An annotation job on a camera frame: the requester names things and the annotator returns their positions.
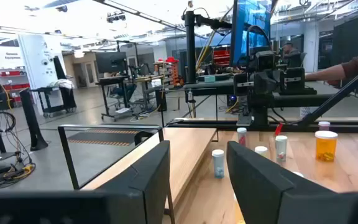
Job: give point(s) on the red parts rack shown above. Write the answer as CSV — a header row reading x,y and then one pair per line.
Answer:
x,y
222,57

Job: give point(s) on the black tilted stand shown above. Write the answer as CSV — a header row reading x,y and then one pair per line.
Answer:
x,y
31,121

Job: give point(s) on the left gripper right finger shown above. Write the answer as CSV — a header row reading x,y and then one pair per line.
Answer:
x,y
266,199

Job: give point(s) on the black aluminium table frame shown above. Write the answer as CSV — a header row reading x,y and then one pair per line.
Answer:
x,y
337,127

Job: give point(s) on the small white bottle right edge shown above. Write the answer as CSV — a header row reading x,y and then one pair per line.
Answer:
x,y
324,125

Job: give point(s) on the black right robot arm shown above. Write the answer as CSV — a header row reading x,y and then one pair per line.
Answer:
x,y
259,112

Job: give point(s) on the white cloth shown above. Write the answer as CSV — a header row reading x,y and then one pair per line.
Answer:
x,y
61,84

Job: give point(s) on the person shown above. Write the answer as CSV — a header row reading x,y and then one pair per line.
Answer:
x,y
289,51

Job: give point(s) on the monitor with blue screen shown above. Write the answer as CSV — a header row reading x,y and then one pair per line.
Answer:
x,y
250,28

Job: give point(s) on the black utility cart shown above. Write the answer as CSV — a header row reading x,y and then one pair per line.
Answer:
x,y
64,99

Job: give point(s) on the pale green medicine bottle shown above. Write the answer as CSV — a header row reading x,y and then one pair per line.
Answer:
x,y
261,150

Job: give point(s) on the large orange medicine bottle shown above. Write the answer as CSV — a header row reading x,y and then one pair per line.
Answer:
x,y
326,149

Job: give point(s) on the teal medicine bottle white cap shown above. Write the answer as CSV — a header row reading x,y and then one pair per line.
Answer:
x,y
281,149

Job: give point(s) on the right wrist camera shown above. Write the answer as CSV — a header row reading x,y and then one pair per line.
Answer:
x,y
264,60

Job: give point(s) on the black mat orange stripes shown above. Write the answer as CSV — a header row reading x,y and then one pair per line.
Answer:
x,y
104,137

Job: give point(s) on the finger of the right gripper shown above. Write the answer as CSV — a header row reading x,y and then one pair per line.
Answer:
x,y
273,81
259,82

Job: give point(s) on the white pillar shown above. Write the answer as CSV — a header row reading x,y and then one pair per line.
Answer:
x,y
39,62

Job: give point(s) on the teal box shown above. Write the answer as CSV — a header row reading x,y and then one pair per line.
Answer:
x,y
209,79

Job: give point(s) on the grey desk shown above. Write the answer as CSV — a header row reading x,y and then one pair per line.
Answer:
x,y
210,88

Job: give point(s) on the black horizontal crossbar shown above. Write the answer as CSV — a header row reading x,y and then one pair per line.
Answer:
x,y
303,100

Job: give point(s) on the orange parts rack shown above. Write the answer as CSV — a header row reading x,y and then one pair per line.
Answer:
x,y
173,71

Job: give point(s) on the black monitor pole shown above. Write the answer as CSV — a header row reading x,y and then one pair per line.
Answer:
x,y
190,49

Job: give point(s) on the black rolling desk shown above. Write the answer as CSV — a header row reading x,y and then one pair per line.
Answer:
x,y
113,80

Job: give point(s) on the red tag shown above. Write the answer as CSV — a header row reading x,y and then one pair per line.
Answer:
x,y
278,129

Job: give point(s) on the shelf with red bins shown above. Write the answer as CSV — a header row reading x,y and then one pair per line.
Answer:
x,y
15,86

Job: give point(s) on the vial with red label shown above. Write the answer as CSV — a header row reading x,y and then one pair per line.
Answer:
x,y
241,137

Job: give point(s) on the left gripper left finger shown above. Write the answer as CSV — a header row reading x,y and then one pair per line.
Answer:
x,y
129,199

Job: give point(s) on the black monitor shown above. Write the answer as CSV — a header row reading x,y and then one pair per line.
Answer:
x,y
111,62

